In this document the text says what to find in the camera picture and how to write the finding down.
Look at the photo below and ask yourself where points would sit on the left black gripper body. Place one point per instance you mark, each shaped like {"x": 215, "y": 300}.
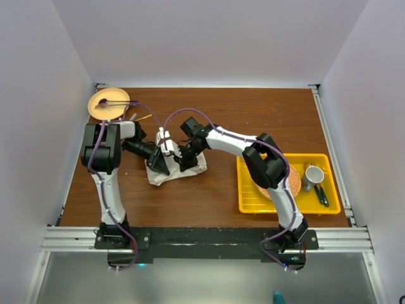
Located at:
{"x": 153, "y": 156}

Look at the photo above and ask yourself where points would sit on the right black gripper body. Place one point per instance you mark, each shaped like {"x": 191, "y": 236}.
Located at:
{"x": 188, "y": 153}

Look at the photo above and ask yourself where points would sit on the white cloth napkin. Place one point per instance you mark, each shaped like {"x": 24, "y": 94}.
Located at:
{"x": 157, "y": 179}

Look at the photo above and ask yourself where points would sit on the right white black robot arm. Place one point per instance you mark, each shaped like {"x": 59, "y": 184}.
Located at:
{"x": 266, "y": 164}

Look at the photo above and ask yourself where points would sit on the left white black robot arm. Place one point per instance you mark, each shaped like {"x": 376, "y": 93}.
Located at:
{"x": 101, "y": 154}

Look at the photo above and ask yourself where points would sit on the gold spoon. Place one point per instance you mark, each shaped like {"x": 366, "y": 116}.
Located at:
{"x": 144, "y": 117}

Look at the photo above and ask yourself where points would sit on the beige round plate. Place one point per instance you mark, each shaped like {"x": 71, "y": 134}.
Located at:
{"x": 109, "y": 113}

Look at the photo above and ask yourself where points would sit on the purple spoon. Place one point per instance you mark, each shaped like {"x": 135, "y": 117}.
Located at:
{"x": 101, "y": 104}

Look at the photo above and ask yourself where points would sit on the yellow plastic tray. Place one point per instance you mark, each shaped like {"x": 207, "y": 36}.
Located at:
{"x": 252, "y": 201}

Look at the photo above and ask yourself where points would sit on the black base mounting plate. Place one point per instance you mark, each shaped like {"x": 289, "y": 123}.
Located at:
{"x": 206, "y": 243}

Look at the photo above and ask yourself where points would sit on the woven wicker basket plate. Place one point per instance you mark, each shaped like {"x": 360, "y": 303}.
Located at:
{"x": 294, "y": 183}

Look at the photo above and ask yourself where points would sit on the grey ceramic mug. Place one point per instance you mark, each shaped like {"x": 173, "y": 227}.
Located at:
{"x": 313, "y": 175}

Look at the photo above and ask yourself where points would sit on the teal cloth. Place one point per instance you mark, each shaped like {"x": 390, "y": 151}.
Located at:
{"x": 278, "y": 298}

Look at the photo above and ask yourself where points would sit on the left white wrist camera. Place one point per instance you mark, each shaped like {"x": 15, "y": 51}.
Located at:
{"x": 164, "y": 142}

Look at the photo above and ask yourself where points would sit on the aluminium front rail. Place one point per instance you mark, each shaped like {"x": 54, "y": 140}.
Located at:
{"x": 330, "y": 240}

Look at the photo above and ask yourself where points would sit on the aluminium rail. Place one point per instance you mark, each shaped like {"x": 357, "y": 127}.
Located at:
{"x": 333, "y": 157}
{"x": 330, "y": 240}

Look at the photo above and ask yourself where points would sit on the green handled snips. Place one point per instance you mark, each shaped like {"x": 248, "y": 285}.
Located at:
{"x": 321, "y": 195}

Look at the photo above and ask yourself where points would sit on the aluminium right side rail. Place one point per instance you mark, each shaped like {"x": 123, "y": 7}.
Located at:
{"x": 333, "y": 157}

